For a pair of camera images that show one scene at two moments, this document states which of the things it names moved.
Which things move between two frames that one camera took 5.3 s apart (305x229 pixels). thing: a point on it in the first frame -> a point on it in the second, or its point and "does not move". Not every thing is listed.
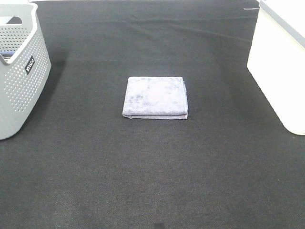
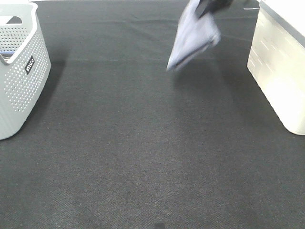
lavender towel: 155,98 -> 197,35
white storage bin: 276,59 does not move
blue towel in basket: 7,55 does not move
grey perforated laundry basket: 25,64 does not move
